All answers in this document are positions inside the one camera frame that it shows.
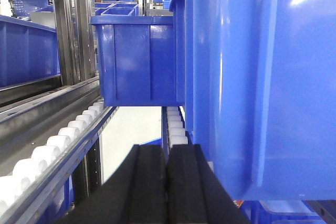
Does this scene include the blue bin at left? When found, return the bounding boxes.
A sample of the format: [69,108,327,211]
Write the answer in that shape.
[1,15,60,87]

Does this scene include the blue bin on rollers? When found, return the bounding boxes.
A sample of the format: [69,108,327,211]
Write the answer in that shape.
[91,15,184,106]

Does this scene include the left white roller track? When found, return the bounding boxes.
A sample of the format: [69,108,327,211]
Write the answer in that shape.
[1,101,117,223]

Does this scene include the small blue bins background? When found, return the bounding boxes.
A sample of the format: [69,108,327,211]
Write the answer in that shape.
[94,0,140,16]

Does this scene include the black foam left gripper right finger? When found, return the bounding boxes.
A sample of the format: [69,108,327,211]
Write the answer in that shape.
[167,144,250,223]

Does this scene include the steel rack upright post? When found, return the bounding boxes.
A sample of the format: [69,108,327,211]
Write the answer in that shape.
[53,0,96,85]

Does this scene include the large blue plastic bin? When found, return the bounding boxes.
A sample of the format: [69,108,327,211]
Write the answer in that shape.
[172,0,335,200]

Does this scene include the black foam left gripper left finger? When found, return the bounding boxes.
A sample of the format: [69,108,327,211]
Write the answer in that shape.
[57,145,167,223]

